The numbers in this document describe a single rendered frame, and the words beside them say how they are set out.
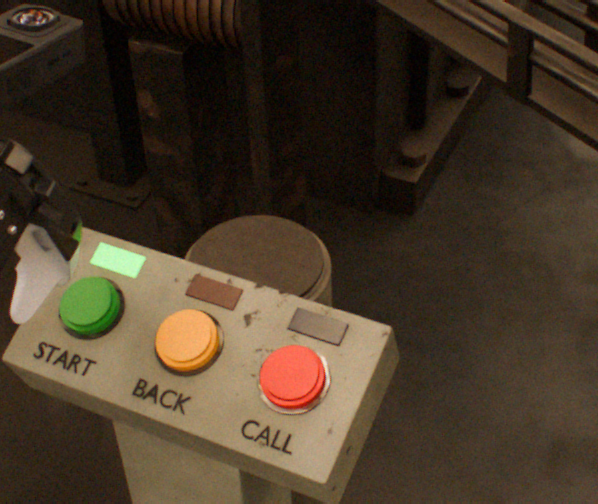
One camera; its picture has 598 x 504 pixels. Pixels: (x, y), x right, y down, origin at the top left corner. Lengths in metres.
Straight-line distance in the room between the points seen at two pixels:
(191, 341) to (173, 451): 0.09
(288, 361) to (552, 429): 0.80
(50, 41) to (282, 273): 0.35
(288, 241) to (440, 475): 0.56
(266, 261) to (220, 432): 0.23
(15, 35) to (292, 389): 0.26
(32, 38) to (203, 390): 0.25
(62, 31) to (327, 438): 0.28
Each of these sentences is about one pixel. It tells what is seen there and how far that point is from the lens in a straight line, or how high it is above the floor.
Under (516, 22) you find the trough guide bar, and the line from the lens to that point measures 0.77.
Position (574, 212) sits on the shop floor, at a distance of 1.74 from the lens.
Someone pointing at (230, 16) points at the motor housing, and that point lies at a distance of 1.25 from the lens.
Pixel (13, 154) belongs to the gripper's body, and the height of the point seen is 0.79.
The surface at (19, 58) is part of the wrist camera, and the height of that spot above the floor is 0.82.
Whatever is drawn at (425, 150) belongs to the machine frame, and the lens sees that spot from 1.71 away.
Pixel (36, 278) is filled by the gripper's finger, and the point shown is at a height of 0.69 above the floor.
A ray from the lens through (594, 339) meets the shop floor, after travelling 1.55.
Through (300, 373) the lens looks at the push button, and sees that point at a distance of 0.67.
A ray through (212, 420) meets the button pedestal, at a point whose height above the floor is 0.59.
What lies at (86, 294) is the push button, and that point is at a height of 0.61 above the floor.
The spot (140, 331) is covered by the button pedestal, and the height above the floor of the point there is 0.60.
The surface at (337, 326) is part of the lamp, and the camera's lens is 0.69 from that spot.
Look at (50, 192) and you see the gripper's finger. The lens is 0.58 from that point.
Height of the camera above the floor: 1.12
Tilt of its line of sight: 43 degrees down
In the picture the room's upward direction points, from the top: 2 degrees counter-clockwise
